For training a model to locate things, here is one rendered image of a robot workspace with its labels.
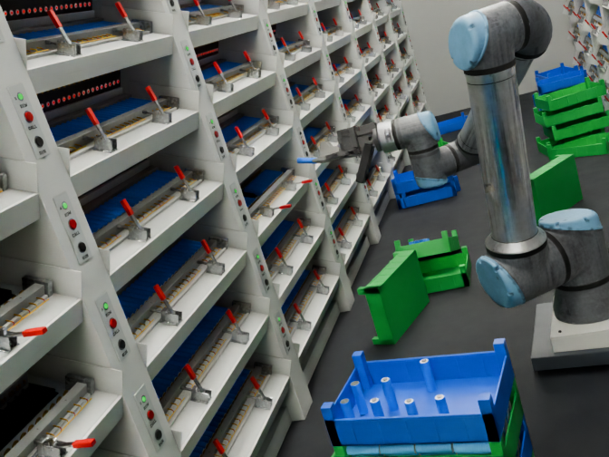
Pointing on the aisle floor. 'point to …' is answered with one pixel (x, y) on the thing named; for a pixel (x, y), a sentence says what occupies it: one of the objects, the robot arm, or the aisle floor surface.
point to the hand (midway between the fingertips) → (317, 161)
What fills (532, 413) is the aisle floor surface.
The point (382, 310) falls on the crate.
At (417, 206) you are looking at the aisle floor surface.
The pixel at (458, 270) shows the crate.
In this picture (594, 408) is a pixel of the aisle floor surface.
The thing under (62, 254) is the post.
